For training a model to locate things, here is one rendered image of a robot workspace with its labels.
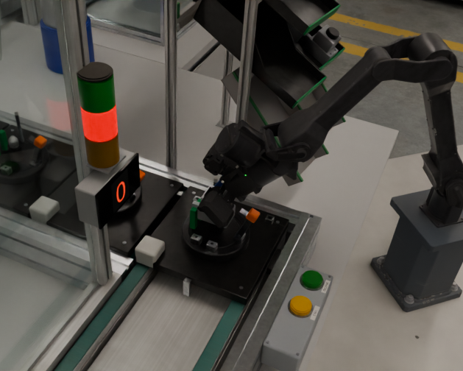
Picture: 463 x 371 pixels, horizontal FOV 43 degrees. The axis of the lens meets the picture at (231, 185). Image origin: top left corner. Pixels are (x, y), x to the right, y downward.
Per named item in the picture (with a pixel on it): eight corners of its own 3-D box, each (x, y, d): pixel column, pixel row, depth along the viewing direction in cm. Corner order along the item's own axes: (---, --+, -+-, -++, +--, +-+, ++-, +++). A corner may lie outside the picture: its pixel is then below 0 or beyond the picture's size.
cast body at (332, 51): (332, 59, 134) (349, 37, 129) (323, 66, 132) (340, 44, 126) (305, 34, 135) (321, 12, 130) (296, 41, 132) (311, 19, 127)
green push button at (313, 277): (324, 280, 115) (325, 274, 114) (317, 294, 112) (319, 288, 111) (304, 273, 116) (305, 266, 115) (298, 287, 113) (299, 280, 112)
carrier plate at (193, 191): (288, 226, 126) (289, 218, 125) (246, 305, 109) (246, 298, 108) (189, 191, 133) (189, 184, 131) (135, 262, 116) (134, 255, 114)
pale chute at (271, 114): (315, 158, 139) (329, 152, 136) (288, 186, 130) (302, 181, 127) (252, 57, 134) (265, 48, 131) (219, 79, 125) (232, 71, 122)
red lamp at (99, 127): (124, 128, 88) (122, 101, 85) (106, 146, 85) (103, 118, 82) (96, 119, 90) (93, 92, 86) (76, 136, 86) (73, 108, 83)
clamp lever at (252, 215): (245, 234, 117) (260, 212, 112) (241, 240, 116) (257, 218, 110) (230, 224, 117) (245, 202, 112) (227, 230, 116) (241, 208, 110)
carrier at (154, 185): (183, 189, 133) (184, 146, 125) (128, 260, 116) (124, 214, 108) (94, 158, 140) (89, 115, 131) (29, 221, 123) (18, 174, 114)
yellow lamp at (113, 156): (126, 154, 92) (124, 129, 88) (108, 172, 88) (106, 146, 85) (99, 145, 93) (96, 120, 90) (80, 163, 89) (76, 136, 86)
